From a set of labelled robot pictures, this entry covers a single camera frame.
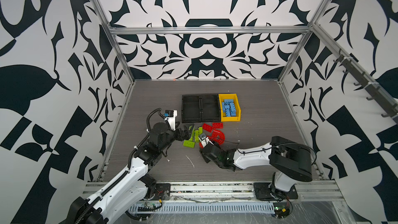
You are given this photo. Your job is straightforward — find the left black bin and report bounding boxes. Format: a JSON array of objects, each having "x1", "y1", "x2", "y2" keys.
[{"x1": 181, "y1": 94, "x2": 203, "y2": 123}]

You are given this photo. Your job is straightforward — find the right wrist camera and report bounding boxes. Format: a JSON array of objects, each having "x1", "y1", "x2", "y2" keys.
[{"x1": 200, "y1": 133, "x2": 209, "y2": 144}]

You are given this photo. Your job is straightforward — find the middle black bin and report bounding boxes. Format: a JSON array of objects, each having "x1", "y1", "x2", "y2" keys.
[{"x1": 201, "y1": 94, "x2": 221, "y2": 122}]

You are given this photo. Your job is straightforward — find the wall hook rack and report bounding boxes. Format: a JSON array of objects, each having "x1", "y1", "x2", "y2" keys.
[{"x1": 333, "y1": 48, "x2": 398, "y2": 124}]

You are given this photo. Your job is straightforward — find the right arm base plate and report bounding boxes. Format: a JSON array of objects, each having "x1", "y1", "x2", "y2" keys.
[{"x1": 253, "y1": 183, "x2": 299, "y2": 201}]

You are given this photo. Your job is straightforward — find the green lego brick right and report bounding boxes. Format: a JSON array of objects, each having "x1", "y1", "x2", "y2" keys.
[{"x1": 194, "y1": 127, "x2": 203, "y2": 143}]

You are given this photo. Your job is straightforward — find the green flat lego plate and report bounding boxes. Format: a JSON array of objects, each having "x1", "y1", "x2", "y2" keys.
[{"x1": 186, "y1": 124, "x2": 195, "y2": 139}]

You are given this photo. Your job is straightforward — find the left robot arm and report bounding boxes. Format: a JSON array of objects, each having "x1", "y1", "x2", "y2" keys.
[{"x1": 64, "y1": 108, "x2": 194, "y2": 224}]

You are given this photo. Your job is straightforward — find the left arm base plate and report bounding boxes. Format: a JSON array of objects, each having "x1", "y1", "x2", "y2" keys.
[{"x1": 144, "y1": 183, "x2": 171, "y2": 201}]

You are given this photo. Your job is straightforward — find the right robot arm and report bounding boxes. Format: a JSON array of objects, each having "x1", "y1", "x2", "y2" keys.
[{"x1": 199, "y1": 134, "x2": 313, "y2": 201}]

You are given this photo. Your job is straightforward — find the red lego brick top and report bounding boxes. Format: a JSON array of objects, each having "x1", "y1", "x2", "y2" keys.
[{"x1": 212, "y1": 122, "x2": 223, "y2": 129}]

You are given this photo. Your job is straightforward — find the red arch lego piece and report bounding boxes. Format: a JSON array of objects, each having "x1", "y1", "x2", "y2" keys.
[{"x1": 208, "y1": 129, "x2": 226, "y2": 145}]

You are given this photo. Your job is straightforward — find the yellow bin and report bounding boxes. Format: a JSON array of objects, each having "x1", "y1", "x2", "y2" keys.
[{"x1": 218, "y1": 94, "x2": 241, "y2": 122}]

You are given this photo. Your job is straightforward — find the blue lego long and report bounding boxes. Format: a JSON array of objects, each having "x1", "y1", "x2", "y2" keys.
[{"x1": 222, "y1": 102, "x2": 231, "y2": 117}]

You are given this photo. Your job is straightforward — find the black bin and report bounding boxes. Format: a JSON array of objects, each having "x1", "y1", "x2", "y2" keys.
[
  {"x1": 201, "y1": 94, "x2": 221, "y2": 122},
  {"x1": 181, "y1": 94, "x2": 203, "y2": 123}
]

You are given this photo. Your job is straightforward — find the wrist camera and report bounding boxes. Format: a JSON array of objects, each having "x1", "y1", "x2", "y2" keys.
[
  {"x1": 164, "y1": 110, "x2": 178, "y2": 131},
  {"x1": 200, "y1": 133, "x2": 209, "y2": 144}
]

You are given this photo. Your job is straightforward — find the green lego plate lower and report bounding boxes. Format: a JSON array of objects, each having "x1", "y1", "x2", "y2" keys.
[{"x1": 183, "y1": 140, "x2": 195, "y2": 148}]

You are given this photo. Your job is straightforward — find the red lego brick left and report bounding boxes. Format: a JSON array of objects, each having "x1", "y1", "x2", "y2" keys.
[{"x1": 202, "y1": 123, "x2": 214, "y2": 133}]

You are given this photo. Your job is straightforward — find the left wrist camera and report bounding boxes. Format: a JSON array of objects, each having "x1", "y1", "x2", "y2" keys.
[{"x1": 164, "y1": 110, "x2": 178, "y2": 131}]

